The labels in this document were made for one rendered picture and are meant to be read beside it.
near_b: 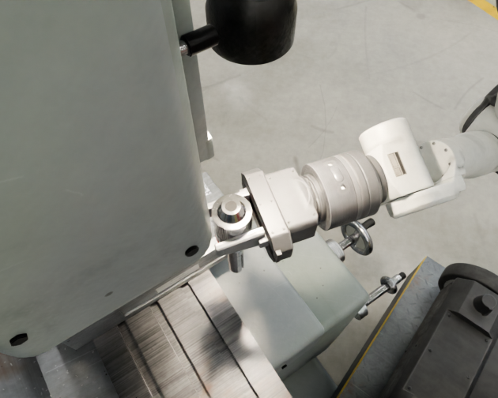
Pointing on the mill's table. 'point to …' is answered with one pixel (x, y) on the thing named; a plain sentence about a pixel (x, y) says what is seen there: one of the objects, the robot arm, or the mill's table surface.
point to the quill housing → (83, 165)
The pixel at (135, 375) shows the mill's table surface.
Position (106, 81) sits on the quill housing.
